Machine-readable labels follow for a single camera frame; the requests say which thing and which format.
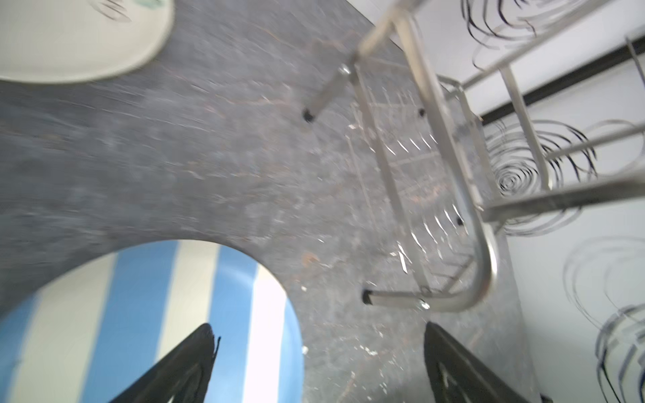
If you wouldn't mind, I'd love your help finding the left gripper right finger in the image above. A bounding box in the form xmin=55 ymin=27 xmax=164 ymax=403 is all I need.
xmin=424 ymin=322 xmax=526 ymax=402

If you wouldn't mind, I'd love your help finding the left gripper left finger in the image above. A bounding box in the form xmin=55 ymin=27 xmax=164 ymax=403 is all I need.
xmin=113 ymin=323 xmax=221 ymax=403

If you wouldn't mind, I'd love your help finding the blue striped plate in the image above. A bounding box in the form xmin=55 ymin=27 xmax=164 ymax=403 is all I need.
xmin=1 ymin=239 xmax=304 ymax=402

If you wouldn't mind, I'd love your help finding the cream plate with black drawing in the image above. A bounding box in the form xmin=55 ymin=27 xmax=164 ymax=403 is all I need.
xmin=1 ymin=0 xmax=176 ymax=84

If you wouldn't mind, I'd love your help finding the stainless steel dish rack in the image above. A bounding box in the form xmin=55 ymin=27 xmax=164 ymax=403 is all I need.
xmin=302 ymin=1 xmax=644 ymax=312

